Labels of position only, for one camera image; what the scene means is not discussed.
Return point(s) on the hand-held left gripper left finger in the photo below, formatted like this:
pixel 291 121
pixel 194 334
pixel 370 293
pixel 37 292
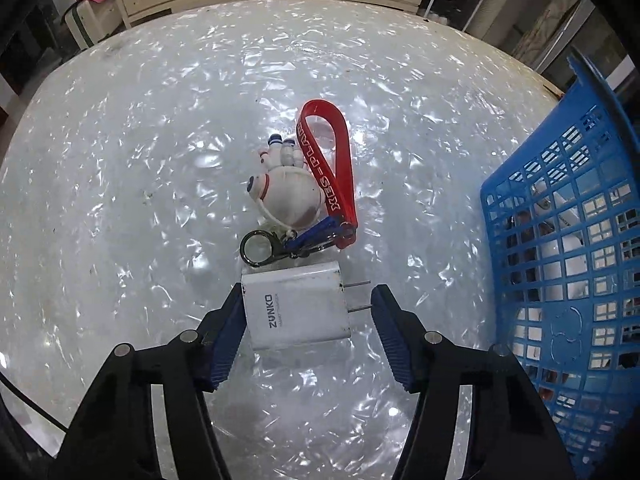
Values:
pixel 227 340

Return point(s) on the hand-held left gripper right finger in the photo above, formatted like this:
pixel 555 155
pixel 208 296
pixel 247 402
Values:
pixel 395 340

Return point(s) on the white charger plug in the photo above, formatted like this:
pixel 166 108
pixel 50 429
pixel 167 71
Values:
pixel 295 310

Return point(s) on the blue plastic basket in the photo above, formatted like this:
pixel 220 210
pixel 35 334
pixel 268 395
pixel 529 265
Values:
pixel 505 185

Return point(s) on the white plastic item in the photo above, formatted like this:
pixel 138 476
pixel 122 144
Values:
pixel 555 250

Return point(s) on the pair of white shoes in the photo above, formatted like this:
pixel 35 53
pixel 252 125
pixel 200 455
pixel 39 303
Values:
pixel 440 17

